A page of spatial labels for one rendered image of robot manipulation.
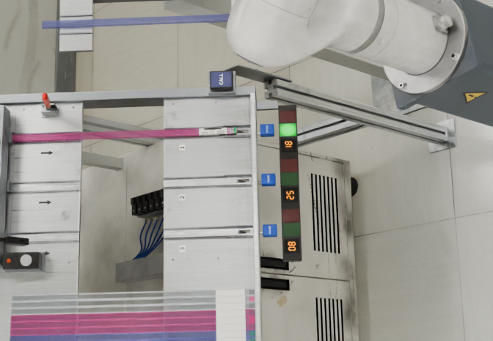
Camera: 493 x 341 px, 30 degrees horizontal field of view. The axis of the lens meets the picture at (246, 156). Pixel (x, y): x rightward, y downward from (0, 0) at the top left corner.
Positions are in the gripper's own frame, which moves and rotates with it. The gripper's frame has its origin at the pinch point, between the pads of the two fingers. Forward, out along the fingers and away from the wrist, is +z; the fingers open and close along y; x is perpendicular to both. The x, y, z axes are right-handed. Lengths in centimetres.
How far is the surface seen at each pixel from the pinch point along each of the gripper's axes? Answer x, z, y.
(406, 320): 73, 60, 69
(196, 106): 10.8, 8.0, 27.6
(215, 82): 14.2, 2.4, 24.1
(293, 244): 30, 5, 59
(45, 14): -28, 198, -83
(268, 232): 25, 4, 57
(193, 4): 10.8, 8.4, 2.7
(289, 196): 30, 5, 49
